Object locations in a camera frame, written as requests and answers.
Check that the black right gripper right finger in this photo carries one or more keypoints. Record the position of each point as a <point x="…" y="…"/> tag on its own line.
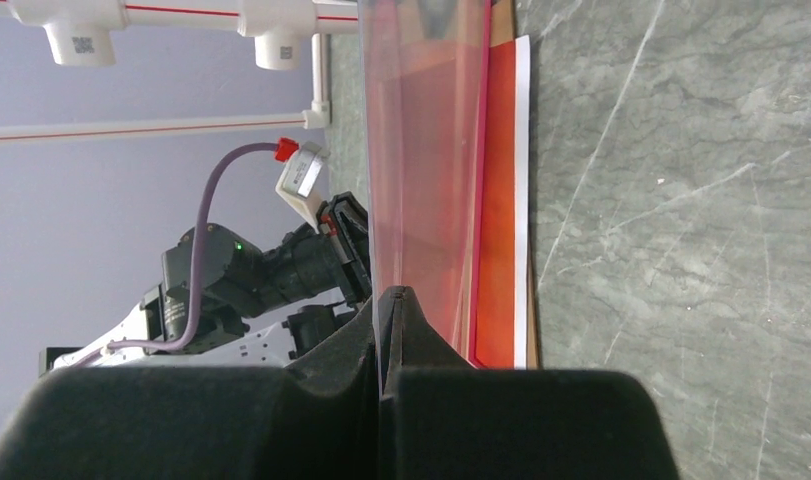
<point x="441" y="418"/>

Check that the white PVC pipe stand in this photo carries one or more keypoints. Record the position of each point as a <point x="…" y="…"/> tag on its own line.
<point x="102" y="70"/>

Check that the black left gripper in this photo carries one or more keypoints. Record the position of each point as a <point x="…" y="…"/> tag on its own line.
<point x="344" y="221"/>

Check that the brown cardboard backing board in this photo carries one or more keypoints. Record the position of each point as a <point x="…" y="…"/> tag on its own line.
<point x="532" y="311"/>

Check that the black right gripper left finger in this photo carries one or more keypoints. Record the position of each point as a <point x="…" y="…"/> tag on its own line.
<point x="314" y="419"/>

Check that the sunset photo print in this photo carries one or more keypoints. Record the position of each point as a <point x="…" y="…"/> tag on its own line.
<point x="508" y="199"/>

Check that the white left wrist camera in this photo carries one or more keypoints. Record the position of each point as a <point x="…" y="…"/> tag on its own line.
<point x="302" y="167"/>

